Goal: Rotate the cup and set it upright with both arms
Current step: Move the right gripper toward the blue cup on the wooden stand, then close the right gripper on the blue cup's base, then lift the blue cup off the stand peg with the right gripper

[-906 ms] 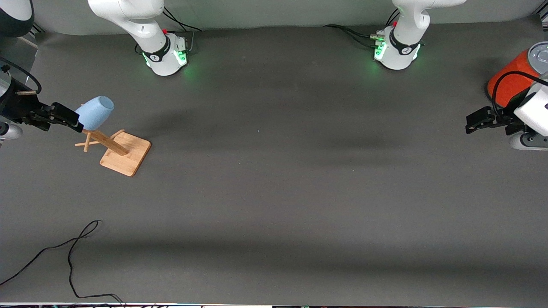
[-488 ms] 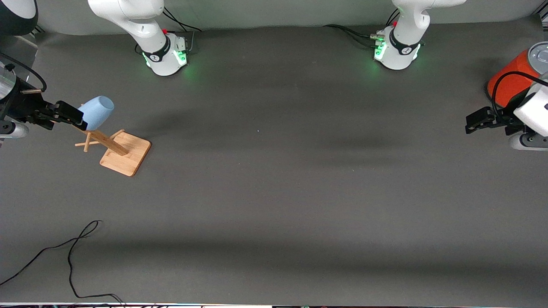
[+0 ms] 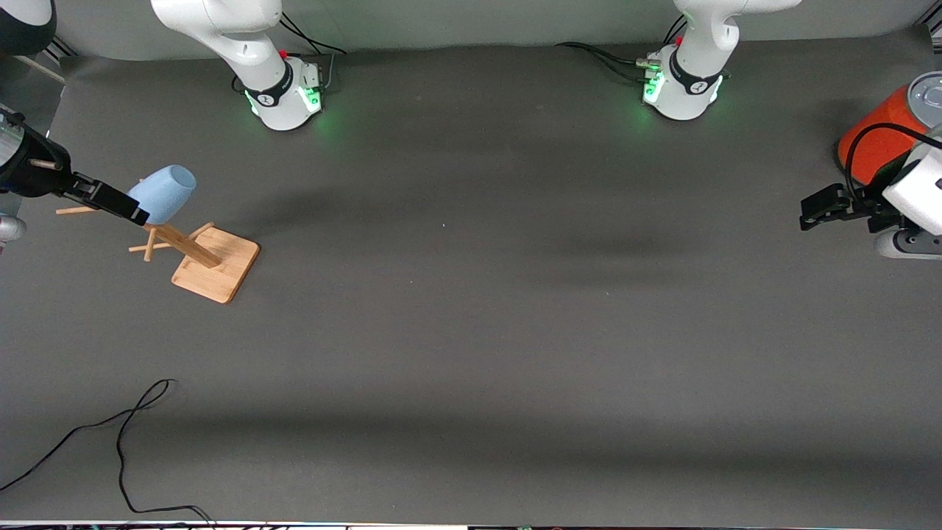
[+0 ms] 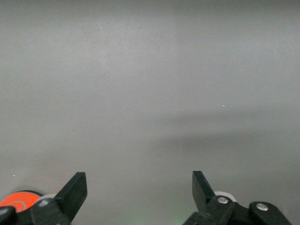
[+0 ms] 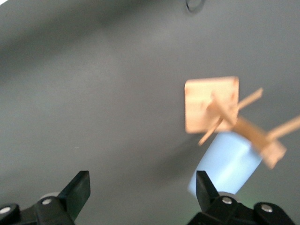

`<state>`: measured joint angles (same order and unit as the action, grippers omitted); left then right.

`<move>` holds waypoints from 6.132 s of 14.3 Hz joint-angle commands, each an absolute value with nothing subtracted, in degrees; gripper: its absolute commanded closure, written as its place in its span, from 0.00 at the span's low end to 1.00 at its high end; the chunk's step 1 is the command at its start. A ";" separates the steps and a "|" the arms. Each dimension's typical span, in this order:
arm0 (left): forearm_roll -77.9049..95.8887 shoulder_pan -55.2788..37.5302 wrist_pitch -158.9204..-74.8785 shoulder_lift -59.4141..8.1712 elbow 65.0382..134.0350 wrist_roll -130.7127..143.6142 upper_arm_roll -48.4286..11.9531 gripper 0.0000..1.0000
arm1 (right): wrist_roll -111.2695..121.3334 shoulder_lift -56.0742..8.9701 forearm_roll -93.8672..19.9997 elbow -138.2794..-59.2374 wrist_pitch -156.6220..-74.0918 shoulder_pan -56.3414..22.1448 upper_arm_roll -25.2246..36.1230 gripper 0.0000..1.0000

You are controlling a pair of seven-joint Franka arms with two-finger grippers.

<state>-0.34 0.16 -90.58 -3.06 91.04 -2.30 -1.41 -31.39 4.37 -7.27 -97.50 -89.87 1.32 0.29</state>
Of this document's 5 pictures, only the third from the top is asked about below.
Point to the light blue cup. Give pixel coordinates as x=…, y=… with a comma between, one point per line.
x=165, y=191

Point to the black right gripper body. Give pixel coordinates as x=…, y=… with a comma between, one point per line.
x=38, y=175

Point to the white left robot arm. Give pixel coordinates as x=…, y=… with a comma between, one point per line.
x=692, y=81

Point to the aluminium frame rail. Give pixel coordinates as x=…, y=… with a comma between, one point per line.
x=935, y=28
x=62, y=50

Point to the wooden cup rack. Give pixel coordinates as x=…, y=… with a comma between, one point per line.
x=217, y=265

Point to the orange drink can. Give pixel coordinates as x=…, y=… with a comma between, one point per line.
x=876, y=140

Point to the dark grey table mat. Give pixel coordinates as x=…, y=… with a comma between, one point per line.
x=471, y=331

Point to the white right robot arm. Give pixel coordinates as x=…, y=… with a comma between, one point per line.
x=250, y=44

